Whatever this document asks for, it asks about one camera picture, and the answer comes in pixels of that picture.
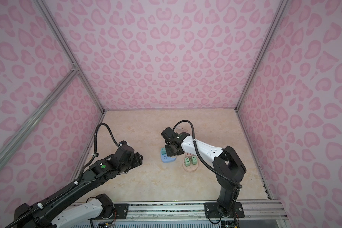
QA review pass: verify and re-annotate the teal plug adapter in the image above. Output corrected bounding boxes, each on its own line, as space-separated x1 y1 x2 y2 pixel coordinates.
161 147 167 157

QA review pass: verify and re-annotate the pink plug adapter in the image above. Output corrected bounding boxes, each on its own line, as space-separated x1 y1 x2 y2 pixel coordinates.
185 153 193 159

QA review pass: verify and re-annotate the green plug adapter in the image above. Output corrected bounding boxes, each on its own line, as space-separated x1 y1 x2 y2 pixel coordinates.
191 156 198 165
184 157 191 167

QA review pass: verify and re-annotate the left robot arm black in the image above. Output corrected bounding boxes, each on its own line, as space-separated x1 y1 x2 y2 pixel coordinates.
6 144 143 228

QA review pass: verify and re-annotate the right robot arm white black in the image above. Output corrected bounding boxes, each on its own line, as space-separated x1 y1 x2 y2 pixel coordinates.
161 127 247 218

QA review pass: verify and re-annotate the blue square power strip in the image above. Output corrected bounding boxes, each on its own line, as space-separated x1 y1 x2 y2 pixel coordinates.
160 154 176 163

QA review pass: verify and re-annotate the pink round power strip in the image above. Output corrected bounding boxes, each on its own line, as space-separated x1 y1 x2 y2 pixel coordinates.
182 157 199 173

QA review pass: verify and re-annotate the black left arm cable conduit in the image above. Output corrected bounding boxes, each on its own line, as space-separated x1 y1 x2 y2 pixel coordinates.
4 123 122 228

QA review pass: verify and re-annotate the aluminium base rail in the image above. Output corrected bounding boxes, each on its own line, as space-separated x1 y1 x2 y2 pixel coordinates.
54 199 291 228

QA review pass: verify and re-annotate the aluminium frame profile left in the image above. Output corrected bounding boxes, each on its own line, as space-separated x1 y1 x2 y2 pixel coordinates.
0 1 106 171

